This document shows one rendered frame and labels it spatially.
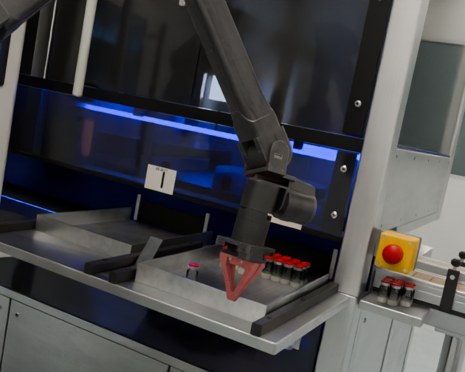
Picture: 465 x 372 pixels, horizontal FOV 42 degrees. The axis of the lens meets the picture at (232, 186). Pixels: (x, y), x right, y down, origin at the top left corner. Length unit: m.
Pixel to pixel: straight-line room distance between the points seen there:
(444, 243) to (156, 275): 4.97
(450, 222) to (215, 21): 5.05
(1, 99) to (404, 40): 1.01
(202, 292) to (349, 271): 0.38
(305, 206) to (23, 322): 1.05
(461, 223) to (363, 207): 4.63
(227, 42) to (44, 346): 1.10
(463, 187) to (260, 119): 4.96
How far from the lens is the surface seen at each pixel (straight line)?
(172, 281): 1.09
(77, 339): 1.73
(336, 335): 1.35
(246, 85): 1.00
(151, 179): 1.52
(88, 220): 1.53
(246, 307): 1.02
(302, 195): 1.04
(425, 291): 1.40
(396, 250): 1.25
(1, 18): 0.87
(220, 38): 1.00
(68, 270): 1.16
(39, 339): 1.82
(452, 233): 5.92
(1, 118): 1.70
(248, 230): 0.99
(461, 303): 1.39
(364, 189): 1.29
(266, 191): 0.99
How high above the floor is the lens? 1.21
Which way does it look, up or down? 7 degrees down
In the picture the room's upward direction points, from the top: 11 degrees clockwise
